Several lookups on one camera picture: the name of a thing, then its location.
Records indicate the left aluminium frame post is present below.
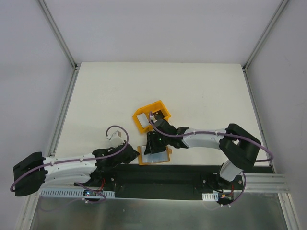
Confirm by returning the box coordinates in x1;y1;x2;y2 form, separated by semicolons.
36;0;78;70

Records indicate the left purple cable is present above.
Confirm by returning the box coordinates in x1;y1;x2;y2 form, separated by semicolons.
9;125;130;211

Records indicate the right aluminium frame post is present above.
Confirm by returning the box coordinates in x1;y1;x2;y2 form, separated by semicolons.
242;0;291;72

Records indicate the right white cable duct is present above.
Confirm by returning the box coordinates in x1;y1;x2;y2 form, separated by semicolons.
202;193;219;202

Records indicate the yellow plastic bin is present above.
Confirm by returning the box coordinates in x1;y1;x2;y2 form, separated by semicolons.
132;100;171;134

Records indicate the right aluminium rail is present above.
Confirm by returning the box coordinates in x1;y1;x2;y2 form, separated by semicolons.
245;173;290;193

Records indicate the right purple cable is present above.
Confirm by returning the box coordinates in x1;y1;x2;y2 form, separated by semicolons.
148;111;274;211

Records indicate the left white cable duct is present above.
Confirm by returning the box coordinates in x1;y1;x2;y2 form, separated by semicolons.
40;188;104;199

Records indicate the white cable duct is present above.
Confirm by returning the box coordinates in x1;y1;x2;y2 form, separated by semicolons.
202;193;219;202
40;188;104;199

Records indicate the purple cable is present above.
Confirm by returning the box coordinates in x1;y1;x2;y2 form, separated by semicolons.
9;125;130;211
148;111;274;211

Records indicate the orange leather card holder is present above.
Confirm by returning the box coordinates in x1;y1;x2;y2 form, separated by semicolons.
137;146;172;165

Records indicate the aluminium frame post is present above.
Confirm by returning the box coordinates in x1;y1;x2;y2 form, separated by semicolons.
36;0;78;70
242;0;291;72

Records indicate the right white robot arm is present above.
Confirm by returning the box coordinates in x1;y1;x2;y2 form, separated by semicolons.
144;119;261;189

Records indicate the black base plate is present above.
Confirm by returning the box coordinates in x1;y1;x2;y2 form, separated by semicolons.
74;162;245;199

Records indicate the grey credit card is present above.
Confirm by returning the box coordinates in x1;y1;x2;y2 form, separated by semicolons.
137;113;148;128

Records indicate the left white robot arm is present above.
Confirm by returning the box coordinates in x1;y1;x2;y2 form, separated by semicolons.
10;143;139;197

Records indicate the black credit card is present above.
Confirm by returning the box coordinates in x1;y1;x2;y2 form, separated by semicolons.
153;110;165;120

